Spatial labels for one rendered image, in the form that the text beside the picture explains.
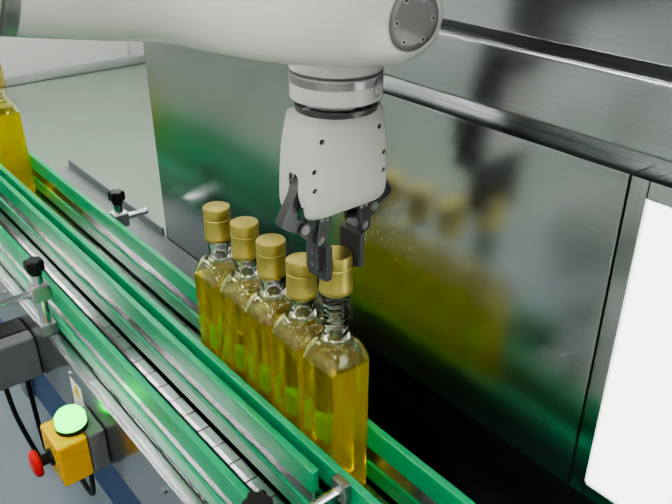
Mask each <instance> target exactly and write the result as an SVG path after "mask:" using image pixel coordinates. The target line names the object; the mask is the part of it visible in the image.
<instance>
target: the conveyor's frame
mask: <svg viewBox="0 0 672 504"><path fill-rule="evenodd" d="M23 292H25V291H24V290H23V289H22V288H21V287H20V285H19V284H18V283H17V282H16V281H15V279H14V278H13V277H12V276H11V275H10V274H9V272H8V271H7V270H6V269H5V268H4V267H3V265H2V264H1V263H0V300H2V299H5V298H8V297H11V296H14V295H17V294H20V293H23ZM0 317H1V318H2V319H3V321H4V322H6V321H9V320H12V319H15V318H20V320H21V321H22V322H23V323H24V325H25V326H26V327H27V328H28V330H29V331H30V332H31V333H32V335H33V336H34V337H35V341H36V345H37V350H38V354H39V358H40V362H41V367H42V371H43V374H44V375H45V376H46V378H47V379H48V380H49V381H50V383H51V384H52V385H53V387H54V388H55V389H56V391H57V392H58V393H59V395H60V396H61V397H62V399H63V400H64V401H65V403H66V404H67V405H70V404H75V405H79V406H80V407H83V406H86V407H87V408H88V409H89V411H90V412H91V413H92V414H93V416H94V417H95V418H96V419H97V421H98V422H99V423H100V425H101V426H102V427H103V428H104V430H105V435H106V440H107V445H108V450H109V455H110V461H111V464H112V465H113V466H114V468H115V469H116V470H117V472H118V473H119V474H120V476H121V477H122V478H123V480H124V481H125V482H126V483H127V485H128V486H129V487H130V489H131V490H132V491H133V493H134V494H135V495H136V497H137V498H138V499H139V501H140V502H141V503H142V504H205V502H204V501H203V500H202V499H201V498H200V496H199V495H198V494H197V493H196V492H195V491H194V489H193V488H192V486H190V485H189V484H188V482H187V481H186V480H185V479H184V478H183V477H182V475H181V474H180V473H179V472H178V471H177V470H176V468H175V467H174V466H173V465H172V464H171V462H170V461H169V460H168V459H167V458H166V457H165V455H164V454H163V453H162V451H160V450H159V448H158V447H157V446H156V445H155V444H154V443H153V441H152V440H151V439H150V438H149V437H148V435H147V434H146V433H145V432H144V431H143V430H142V428H141V427H140V426H139V425H138V424H137V423H136V421H135V420H134V419H133V418H132V417H131V416H130V414H129V413H128V412H127V411H126V410H125V409H124V407H123V406H122V405H121V404H120V403H119V401H118V400H117V399H116V398H115V397H114V396H113V394H112V393H111V392H110V391H109V390H108V389H107V387H106V386H105V385H104V384H103V383H102V382H101V380H100V379H99V378H98V377H97V376H96V375H95V373H94V372H93V371H92V370H91V369H90V367H89V366H88V365H87V364H86V363H85V362H84V360H83V359H82V358H81V357H80V356H79V355H78V353H77V352H76V351H75V350H74V349H73V348H72V346H71V345H70V344H69V343H68V342H67V340H66V339H65V338H64V337H63V336H62V335H61V333H60V332H58V333H56V334H54V335H55V336H56V337H55V338H53V340H50V339H49V338H48V336H47V337H43V336H42V335H41V334H40V332H39V331H38V328H37V324H36V321H37V320H40V316H39V312H38V307H37V305H36V304H35V303H34V302H33V301H32V299H31V298H30V299H27V300H24V301H21V302H18V303H15V304H12V305H9V306H6V307H3V308H0Z"/></svg>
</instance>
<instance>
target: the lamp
mask: <svg viewBox="0 0 672 504"><path fill-rule="evenodd" d="M54 427H55V432H56V433H57V435H59V436H61V437H73V436H76V435H79V434H81V433H82V432H83V431H85V430H86V428H87V427H88V419H87V417H86V413H85V410H84V409H83V408H82V407H80V406H79V405H75V404H70V405H66V406H63V407H61V408H60V409H59V410H58V411H57V412H56V414H55V416H54Z"/></svg>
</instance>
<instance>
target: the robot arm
mask: <svg viewBox="0 0 672 504"><path fill-rule="evenodd" d="M442 16H443V6H442V0H0V36H1V37H20V38H44V39H69V40H97V41H135V42H155V43H165V44H172V45H177V46H182V47H187V48H191V49H195V50H200V51H204V52H209V53H214V54H219V55H224V56H230V57H235V58H241V59H247V60H253V61H260V62H268V63H277V64H288V73H289V96H290V98H291V99H292V100H293V101H295V102H294V104H295V106H294V107H291V108H288V109H287V112H286V116H285V121H284V126H283V132H282V140H281V151H280V169H279V194H280V202H281V204H282V207H281V209H280V211H279V214H278V216H277V218H276V221H275V223H276V225H277V226H279V227H280V228H282V229H284V230H285V231H289V232H292V233H295V234H299V235H300V236H301V237H302V238H304V239H306V256H307V268H308V270H309V272H310V273H312V274H314V275H315V276H317V277H318V278H320V279H321V280H323V281H325V282H328V281H330V280H331V278H332V246H331V245H330V244H328V243H327V238H328V229H329V221H330V216H332V215H335V214H338V213H340V212H343V211H344V219H345V221H346V223H345V222H343V223H341V226H340V245H342V246H346V247H348V248H350V249H351V251H352V252H353V266H355V267H356V268H361V267H364V256H365V231H367V230H368V229H369V228H370V226H371V218H372V216H373V215H374V213H375V212H376V210H377V209H378V206H379V204H380V203H381V202H382V201H383V200H384V199H385V198H386V197H387V196H388V195H389V194H390V192H391V187H390V185H389V183H388V181H387V179H386V175H387V147H386V133H385V124H384V117H383V111H382V106H381V102H380V101H379V100H380V99H381V98H382V97H383V71H384V66H391V65H396V64H400V63H404V62H406V61H409V60H411V59H413V58H415V57H417V56H419V55H420V54H422V53H423V52H424V51H425V50H426V49H428V48H429V46H430V45H431V44H432V43H433V41H434V40H435V38H436V36H437V34H438V32H439V30H440V27H441V23H442ZM301 207H302V208H303V210H302V220H300V219H297V216H298V214H299V211H300V209H301ZM314 220H315V221H317V222H316V228H315V229H314Z"/></svg>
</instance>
